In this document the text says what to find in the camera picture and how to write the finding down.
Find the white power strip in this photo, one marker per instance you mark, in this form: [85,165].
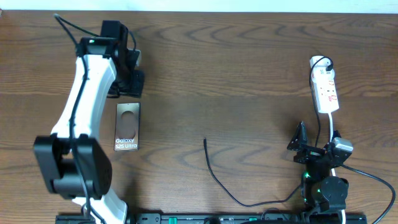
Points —
[322,77]

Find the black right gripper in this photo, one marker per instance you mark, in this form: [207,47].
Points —
[310,153]

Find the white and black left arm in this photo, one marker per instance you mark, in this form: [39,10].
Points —
[71,160]

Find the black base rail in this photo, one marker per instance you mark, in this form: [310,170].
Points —
[156,218]

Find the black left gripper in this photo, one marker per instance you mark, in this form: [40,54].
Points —
[137,87]

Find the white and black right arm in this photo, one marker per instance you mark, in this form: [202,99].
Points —
[324,193]

